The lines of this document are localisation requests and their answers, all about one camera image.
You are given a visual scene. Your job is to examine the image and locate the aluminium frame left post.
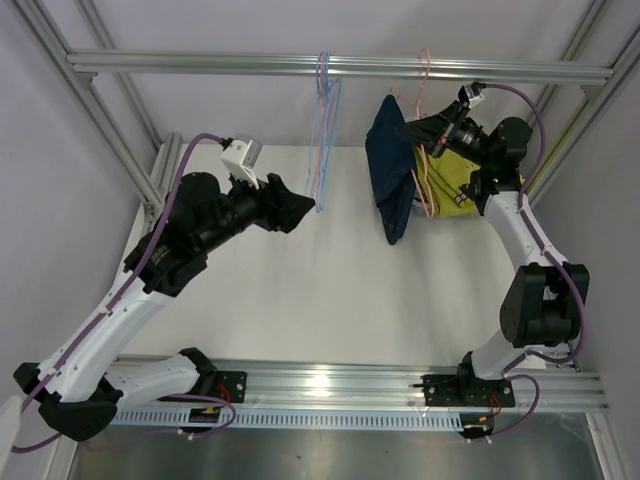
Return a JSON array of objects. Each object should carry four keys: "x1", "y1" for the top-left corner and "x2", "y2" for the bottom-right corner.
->
[{"x1": 9, "y1": 0, "x2": 182, "y2": 233}]

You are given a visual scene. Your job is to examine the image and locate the blue hanger of yellow trousers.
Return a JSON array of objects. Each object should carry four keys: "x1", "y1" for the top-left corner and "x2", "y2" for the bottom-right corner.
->
[{"x1": 306, "y1": 52, "x2": 332, "y2": 202}]

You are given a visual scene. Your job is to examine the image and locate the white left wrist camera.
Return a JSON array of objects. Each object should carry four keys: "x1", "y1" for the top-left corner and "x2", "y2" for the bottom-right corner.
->
[{"x1": 221, "y1": 135, "x2": 262, "y2": 189}]

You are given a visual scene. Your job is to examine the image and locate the aluminium frame right post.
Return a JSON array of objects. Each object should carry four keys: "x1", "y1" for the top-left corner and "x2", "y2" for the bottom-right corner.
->
[{"x1": 489, "y1": 0, "x2": 640, "y2": 236}]

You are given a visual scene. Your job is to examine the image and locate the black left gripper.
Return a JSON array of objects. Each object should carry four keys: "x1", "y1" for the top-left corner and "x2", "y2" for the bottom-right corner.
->
[{"x1": 196, "y1": 165, "x2": 315, "y2": 255}]

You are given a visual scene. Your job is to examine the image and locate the olive green trousers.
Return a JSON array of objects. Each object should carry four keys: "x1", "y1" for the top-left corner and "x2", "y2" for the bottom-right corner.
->
[{"x1": 411, "y1": 147, "x2": 480, "y2": 218}]

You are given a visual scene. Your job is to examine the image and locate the navy blue trousers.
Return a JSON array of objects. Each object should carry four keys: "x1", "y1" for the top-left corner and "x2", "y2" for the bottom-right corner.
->
[{"x1": 364, "y1": 94, "x2": 416, "y2": 245}]

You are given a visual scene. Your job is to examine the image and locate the blue hanger of print trousers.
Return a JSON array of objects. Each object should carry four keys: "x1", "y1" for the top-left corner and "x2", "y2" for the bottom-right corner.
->
[{"x1": 316, "y1": 50, "x2": 345, "y2": 213}]

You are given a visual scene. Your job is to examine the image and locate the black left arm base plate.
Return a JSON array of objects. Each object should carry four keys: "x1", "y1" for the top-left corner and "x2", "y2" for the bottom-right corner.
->
[{"x1": 204, "y1": 370, "x2": 248, "y2": 404}]

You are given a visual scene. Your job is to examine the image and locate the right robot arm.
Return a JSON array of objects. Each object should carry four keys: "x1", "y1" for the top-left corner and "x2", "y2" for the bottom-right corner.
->
[{"x1": 401, "y1": 100, "x2": 590, "y2": 405}]

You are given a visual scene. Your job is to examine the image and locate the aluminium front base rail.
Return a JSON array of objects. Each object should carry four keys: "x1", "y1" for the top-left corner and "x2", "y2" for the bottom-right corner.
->
[{"x1": 109, "y1": 357, "x2": 611, "y2": 414}]

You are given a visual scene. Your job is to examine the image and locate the aluminium frame post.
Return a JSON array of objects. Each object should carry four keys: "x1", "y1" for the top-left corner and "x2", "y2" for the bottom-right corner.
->
[
  {"x1": 489, "y1": 0, "x2": 640, "y2": 236},
  {"x1": 9, "y1": 0, "x2": 182, "y2": 233}
]

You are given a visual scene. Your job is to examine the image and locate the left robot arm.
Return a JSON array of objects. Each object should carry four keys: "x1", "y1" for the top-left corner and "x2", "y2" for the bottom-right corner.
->
[{"x1": 14, "y1": 172, "x2": 315, "y2": 442}]

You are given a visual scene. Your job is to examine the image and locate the white slotted cable duct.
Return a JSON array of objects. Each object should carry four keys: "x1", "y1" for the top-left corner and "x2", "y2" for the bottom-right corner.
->
[{"x1": 112, "y1": 406, "x2": 463, "y2": 432}]

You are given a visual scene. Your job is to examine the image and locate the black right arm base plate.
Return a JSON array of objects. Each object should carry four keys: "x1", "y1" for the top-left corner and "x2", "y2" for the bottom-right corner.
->
[{"x1": 413, "y1": 374, "x2": 516, "y2": 408}]

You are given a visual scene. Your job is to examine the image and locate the aluminium hanging rail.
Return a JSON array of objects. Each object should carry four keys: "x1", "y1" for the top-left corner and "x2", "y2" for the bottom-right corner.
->
[{"x1": 67, "y1": 49, "x2": 614, "y2": 86}]

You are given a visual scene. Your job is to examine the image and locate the pink hanger of navy trousers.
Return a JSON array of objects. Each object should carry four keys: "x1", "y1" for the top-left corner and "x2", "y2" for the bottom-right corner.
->
[{"x1": 388, "y1": 47, "x2": 437, "y2": 218}]

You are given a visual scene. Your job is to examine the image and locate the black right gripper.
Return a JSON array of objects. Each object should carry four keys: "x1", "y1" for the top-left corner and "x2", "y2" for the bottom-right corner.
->
[{"x1": 397, "y1": 100, "x2": 494, "y2": 169}]

